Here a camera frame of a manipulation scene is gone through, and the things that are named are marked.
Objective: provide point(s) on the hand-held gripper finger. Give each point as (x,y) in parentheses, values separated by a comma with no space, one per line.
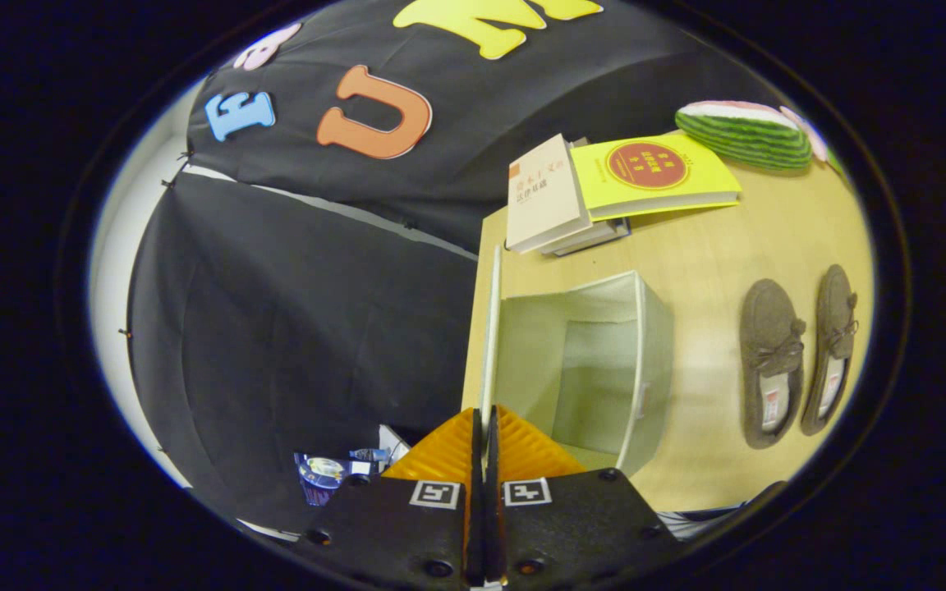
(493,525)
(477,525)

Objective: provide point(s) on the white fabric storage box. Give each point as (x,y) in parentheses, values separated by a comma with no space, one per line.
(596,369)

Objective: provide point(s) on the brown fuzzy shoe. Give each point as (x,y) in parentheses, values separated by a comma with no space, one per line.
(836,304)
(769,328)

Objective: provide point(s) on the blue printed packet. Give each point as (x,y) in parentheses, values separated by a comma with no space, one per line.
(317,476)

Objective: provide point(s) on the black backdrop cloth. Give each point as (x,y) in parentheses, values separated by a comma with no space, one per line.
(276,328)

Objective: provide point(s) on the dark grey book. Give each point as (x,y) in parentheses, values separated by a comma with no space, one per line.
(596,238)

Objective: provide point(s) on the beige book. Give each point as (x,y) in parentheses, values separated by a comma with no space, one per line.
(543,197)

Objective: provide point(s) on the yellow book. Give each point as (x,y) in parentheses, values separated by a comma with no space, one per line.
(703,185)

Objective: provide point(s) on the watermelon slice plush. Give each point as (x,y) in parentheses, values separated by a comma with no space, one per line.
(744,139)

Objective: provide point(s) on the pink and green plush toy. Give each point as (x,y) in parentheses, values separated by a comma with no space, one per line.
(814,135)

